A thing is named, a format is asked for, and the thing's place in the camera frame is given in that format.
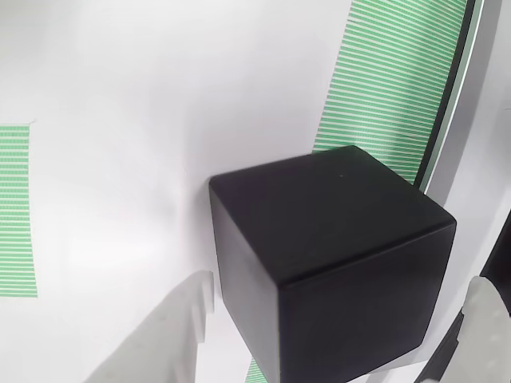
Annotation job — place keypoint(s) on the black cube block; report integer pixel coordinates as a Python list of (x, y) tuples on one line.
[(319, 239)]

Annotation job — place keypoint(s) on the green striped square marker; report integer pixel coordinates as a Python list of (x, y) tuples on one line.
[(16, 211)]

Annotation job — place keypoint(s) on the green striped tape strip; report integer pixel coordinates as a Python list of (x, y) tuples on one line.
[(379, 80)]

